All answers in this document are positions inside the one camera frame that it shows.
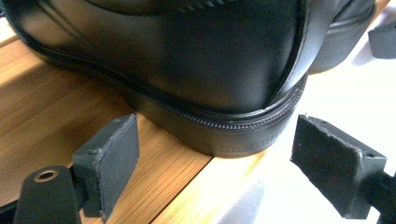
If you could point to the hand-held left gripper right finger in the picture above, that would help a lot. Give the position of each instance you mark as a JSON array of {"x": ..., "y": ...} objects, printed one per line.
[{"x": 333, "y": 168}]

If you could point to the black leather shoe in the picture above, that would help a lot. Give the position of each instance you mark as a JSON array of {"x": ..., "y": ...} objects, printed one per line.
[
  {"x": 186, "y": 62},
  {"x": 345, "y": 40}
]

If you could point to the wooden board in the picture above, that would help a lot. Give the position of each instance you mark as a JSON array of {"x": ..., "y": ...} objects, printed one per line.
[{"x": 46, "y": 109}]

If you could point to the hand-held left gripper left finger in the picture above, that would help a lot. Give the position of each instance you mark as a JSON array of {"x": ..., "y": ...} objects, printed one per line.
[{"x": 109, "y": 165}]

